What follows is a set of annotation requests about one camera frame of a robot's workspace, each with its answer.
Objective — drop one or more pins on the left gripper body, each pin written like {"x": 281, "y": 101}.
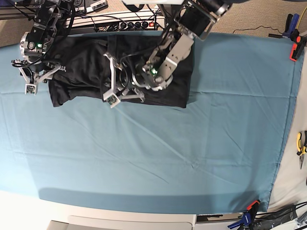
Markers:
{"x": 121, "y": 82}

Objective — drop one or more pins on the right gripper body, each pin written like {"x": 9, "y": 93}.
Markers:
{"x": 37, "y": 72}

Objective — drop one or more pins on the black T-shirt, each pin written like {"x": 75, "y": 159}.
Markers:
{"x": 88, "y": 73}

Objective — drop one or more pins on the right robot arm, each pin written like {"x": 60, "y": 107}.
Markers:
{"x": 53, "y": 21}

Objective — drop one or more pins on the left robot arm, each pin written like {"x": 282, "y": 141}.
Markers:
{"x": 153, "y": 68}

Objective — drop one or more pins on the white power strip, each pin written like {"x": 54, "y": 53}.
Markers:
{"x": 120, "y": 23}

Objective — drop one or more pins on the teal table cloth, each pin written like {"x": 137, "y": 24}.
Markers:
{"x": 218, "y": 155}

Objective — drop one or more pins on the orange black clamp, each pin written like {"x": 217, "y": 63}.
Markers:
{"x": 299, "y": 43}

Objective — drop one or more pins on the blue clamp top right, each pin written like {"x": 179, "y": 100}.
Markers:
{"x": 291, "y": 22}

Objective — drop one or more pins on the blue clamp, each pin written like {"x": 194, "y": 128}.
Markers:
{"x": 291, "y": 22}
{"x": 247, "y": 219}

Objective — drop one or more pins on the blue clamp bottom right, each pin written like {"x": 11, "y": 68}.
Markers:
{"x": 247, "y": 219}

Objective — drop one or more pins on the black bag bottom right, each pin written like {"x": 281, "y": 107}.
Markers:
{"x": 270, "y": 221}

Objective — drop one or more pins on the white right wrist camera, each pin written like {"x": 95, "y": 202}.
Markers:
{"x": 30, "y": 89}

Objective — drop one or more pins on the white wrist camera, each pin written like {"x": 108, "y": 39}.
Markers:
{"x": 111, "y": 99}
{"x": 30, "y": 89}

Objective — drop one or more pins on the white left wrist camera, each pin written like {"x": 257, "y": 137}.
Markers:
{"x": 111, "y": 99}

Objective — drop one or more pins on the yellow handled pliers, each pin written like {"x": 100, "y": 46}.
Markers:
{"x": 301, "y": 144}

